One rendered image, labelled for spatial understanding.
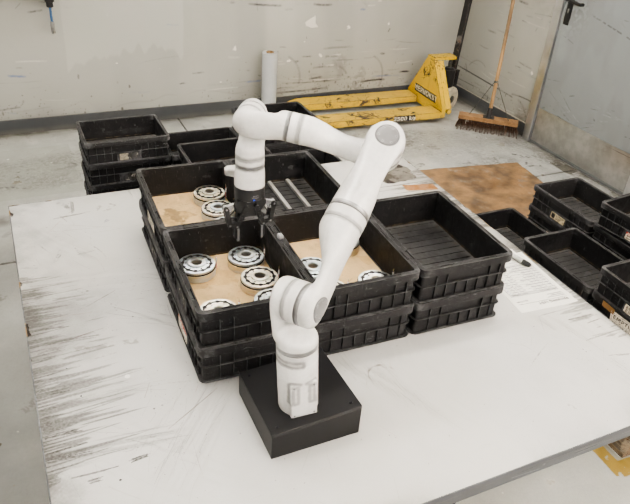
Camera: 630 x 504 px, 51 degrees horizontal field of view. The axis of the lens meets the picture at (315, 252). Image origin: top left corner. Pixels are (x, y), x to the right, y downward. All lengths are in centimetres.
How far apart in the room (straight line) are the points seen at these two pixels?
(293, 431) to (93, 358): 59
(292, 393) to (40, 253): 109
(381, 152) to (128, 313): 88
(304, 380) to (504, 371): 63
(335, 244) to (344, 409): 40
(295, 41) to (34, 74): 188
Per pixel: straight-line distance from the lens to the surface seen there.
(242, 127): 152
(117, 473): 155
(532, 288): 222
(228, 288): 180
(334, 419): 154
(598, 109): 488
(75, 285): 209
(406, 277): 173
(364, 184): 143
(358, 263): 193
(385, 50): 569
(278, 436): 150
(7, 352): 302
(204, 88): 515
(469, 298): 191
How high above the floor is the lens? 188
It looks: 32 degrees down
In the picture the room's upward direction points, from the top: 5 degrees clockwise
